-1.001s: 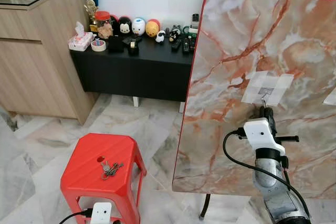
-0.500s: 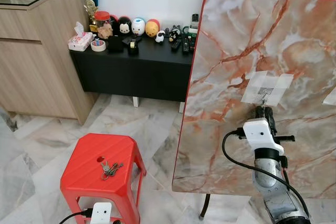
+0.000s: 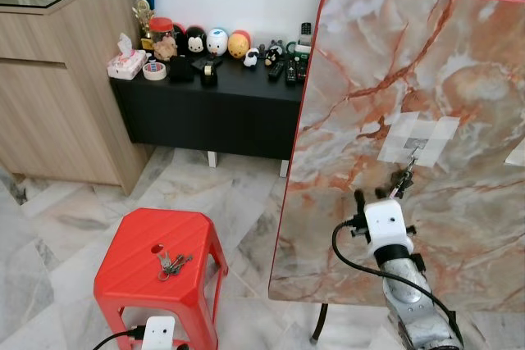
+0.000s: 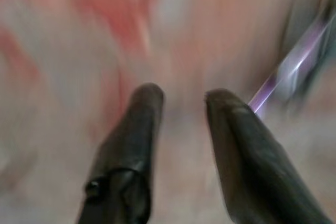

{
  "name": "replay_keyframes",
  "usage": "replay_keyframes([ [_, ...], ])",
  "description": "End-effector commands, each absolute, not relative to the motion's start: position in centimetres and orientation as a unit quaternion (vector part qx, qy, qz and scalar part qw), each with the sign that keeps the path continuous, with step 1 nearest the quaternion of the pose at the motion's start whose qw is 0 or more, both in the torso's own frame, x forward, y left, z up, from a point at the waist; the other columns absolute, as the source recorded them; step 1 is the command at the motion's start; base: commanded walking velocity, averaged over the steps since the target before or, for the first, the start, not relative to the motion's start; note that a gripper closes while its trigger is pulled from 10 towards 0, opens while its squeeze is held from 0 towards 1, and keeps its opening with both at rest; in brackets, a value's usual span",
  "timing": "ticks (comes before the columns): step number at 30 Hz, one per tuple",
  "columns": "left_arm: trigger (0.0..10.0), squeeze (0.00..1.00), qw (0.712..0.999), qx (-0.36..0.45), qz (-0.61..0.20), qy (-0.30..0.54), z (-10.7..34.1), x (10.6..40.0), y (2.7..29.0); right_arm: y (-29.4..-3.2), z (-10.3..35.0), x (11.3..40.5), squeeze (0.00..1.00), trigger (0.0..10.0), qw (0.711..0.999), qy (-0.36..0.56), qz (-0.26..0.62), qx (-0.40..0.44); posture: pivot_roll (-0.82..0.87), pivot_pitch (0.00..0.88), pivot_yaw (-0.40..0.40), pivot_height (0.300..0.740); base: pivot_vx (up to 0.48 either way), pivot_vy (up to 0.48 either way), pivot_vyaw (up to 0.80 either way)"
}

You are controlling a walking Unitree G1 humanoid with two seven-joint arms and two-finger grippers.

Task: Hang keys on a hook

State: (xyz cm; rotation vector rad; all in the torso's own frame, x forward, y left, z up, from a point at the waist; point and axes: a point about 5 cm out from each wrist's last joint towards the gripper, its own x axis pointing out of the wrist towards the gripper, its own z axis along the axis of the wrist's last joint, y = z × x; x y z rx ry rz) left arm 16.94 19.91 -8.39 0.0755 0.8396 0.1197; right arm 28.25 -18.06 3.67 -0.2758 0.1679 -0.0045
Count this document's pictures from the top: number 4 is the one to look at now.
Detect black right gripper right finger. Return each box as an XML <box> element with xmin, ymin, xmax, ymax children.
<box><xmin>204</xmin><ymin>88</ymin><xmax>334</xmax><ymax>224</ymax></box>

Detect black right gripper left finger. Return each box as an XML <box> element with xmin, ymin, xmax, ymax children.
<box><xmin>76</xmin><ymin>82</ymin><xmax>165</xmax><ymax>224</ymax></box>

